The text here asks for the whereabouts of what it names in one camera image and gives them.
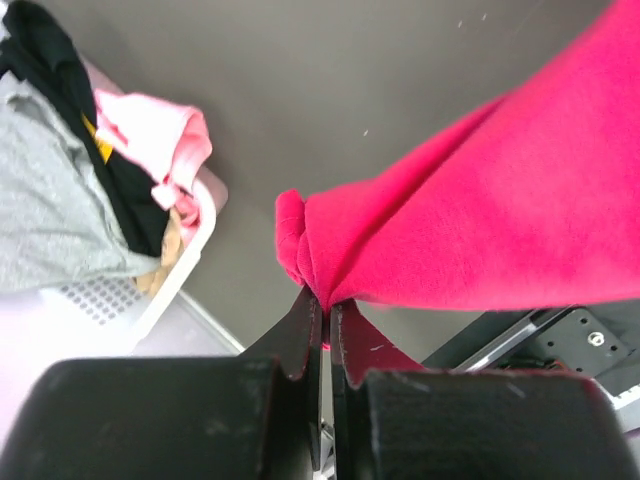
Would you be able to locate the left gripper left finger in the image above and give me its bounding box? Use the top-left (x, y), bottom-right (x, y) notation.
top-left (1, 290), bottom-right (323, 479)

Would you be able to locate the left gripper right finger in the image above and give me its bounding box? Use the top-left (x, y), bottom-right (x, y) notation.
top-left (330, 302), bottom-right (639, 479)

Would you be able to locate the magenta t shirt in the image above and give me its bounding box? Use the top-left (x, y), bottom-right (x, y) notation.
top-left (274, 0), bottom-right (640, 374)

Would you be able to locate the white laundry basket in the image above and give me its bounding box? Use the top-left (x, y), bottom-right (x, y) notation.
top-left (34, 54), bottom-right (231, 354)

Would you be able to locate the beige garment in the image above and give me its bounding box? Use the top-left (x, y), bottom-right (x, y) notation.
top-left (134, 208), bottom-right (185, 297)

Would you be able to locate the grey t shirt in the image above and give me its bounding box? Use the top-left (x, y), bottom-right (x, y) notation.
top-left (1, 72), bottom-right (160, 293)

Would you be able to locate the light pink t shirt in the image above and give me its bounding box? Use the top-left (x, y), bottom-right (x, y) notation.
top-left (94, 88), bottom-right (213, 244)

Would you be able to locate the black t shirt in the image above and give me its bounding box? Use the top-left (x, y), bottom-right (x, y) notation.
top-left (1, 1), bottom-right (169, 258)

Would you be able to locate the aluminium frame rail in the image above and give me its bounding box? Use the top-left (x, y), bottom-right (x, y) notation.
top-left (178, 293), bottom-right (639, 451)

